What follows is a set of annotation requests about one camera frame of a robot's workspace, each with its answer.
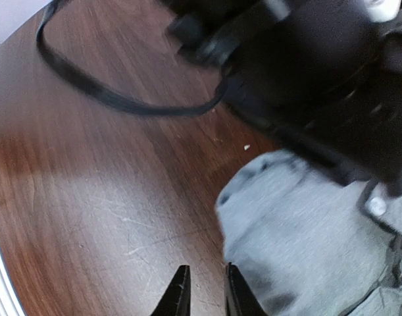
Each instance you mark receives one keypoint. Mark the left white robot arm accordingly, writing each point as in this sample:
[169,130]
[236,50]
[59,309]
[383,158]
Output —
[321,77]

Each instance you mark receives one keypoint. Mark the grey polo shirt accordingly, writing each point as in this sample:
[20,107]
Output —
[309,246]

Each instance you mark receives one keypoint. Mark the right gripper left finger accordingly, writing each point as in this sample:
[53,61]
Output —
[176,300]

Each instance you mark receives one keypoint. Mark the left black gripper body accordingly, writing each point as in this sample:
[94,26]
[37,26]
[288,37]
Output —
[353,135]

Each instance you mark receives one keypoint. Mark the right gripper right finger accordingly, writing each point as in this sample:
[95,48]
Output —
[238,295]

